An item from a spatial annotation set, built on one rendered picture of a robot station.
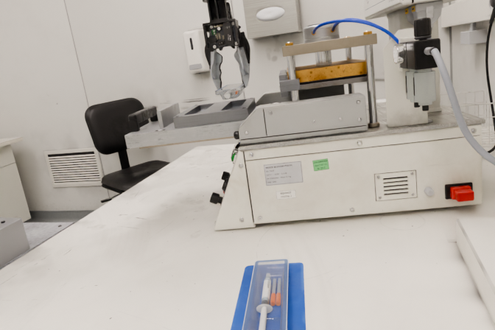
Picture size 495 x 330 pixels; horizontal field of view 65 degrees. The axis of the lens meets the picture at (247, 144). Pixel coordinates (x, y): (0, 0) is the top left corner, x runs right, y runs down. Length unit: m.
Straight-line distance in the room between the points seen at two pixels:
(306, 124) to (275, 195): 0.16
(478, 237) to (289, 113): 0.37
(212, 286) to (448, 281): 0.35
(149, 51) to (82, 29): 0.54
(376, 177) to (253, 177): 0.24
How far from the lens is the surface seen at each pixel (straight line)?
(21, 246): 1.01
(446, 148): 0.82
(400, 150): 0.80
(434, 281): 0.65
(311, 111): 0.76
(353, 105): 0.77
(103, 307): 0.70
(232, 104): 1.01
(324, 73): 0.81
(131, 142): 0.89
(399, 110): 0.80
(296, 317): 0.57
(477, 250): 0.64
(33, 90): 3.38
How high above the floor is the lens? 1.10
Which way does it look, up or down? 13 degrees down
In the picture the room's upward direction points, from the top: 8 degrees counter-clockwise
